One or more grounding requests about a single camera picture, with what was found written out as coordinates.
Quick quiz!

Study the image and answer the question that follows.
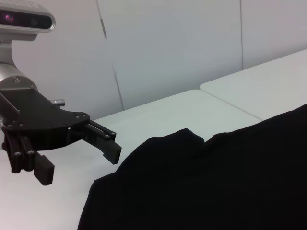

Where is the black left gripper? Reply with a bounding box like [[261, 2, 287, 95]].
[[0, 88, 122, 186]]

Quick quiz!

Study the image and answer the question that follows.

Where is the black t-shirt with FREE print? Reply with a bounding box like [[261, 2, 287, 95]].
[[77, 103, 307, 230]]

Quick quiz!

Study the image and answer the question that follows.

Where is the silver left camera mount bracket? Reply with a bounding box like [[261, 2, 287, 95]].
[[0, 32, 39, 65]]

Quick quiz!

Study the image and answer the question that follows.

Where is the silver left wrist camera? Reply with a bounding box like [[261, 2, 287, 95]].
[[0, 0, 57, 34]]

